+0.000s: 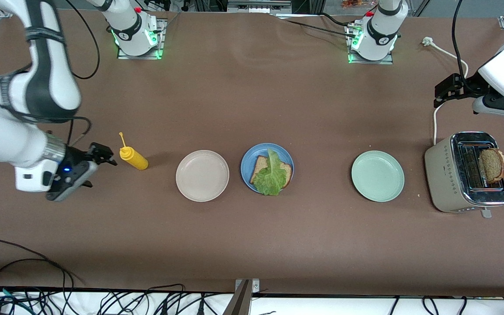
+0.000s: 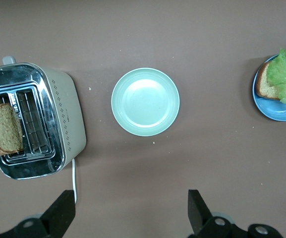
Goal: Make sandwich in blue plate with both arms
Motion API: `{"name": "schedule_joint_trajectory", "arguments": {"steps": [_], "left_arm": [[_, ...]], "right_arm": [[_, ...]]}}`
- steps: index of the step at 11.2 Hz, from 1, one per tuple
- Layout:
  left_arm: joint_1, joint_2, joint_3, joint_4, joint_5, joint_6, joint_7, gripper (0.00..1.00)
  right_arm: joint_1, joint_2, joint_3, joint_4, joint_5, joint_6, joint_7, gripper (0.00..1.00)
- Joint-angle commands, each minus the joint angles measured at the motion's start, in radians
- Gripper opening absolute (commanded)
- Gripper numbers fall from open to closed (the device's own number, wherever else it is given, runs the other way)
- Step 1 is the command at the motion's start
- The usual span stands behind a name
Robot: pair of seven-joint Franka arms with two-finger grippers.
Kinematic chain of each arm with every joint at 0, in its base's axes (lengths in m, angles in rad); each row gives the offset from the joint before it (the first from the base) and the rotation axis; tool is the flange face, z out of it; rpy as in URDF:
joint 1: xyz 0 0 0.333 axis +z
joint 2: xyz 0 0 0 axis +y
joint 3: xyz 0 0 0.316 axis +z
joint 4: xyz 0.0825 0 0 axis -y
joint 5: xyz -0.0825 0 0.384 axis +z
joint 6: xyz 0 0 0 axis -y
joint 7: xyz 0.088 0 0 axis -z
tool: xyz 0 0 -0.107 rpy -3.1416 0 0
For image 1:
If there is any brown toast bread slice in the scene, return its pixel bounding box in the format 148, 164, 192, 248
250, 155, 293, 189
479, 148, 504, 184

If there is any yellow mustard squeeze bottle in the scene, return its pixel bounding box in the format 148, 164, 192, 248
119, 132, 149, 171

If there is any white toaster power cable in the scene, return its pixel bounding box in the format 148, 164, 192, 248
423, 37, 469, 146

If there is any beige chrome toaster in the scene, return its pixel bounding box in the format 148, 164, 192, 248
424, 131, 504, 218

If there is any green lettuce leaf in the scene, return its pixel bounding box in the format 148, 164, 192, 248
252, 148, 288, 196

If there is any silver aluminium frame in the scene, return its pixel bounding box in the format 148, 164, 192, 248
227, 0, 292, 14

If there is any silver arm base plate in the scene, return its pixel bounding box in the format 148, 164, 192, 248
116, 18, 167, 60
347, 24, 394, 65

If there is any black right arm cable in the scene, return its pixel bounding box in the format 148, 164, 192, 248
64, 0, 101, 147

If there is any beige plate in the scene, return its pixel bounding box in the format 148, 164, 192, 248
175, 150, 230, 203

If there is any black cable behind arm base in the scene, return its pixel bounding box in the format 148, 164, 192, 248
278, 17, 360, 38

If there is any blue plate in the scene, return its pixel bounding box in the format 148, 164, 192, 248
240, 143, 295, 195

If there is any light green plate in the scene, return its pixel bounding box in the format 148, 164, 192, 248
351, 150, 405, 203

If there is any black loose cable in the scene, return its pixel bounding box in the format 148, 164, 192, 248
0, 258, 75, 315
0, 238, 84, 285

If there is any grey metal table bracket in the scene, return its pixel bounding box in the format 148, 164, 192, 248
224, 279, 261, 315

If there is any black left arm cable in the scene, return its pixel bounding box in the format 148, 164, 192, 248
451, 0, 471, 84

